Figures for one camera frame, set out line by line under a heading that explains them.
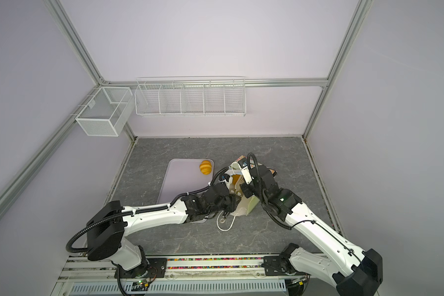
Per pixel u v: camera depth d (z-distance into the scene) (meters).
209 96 1.01
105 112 0.97
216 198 0.61
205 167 1.02
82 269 0.75
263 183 0.53
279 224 0.54
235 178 0.75
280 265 0.66
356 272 0.38
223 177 0.71
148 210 0.49
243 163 0.63
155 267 0.74
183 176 1.04
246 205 0.76
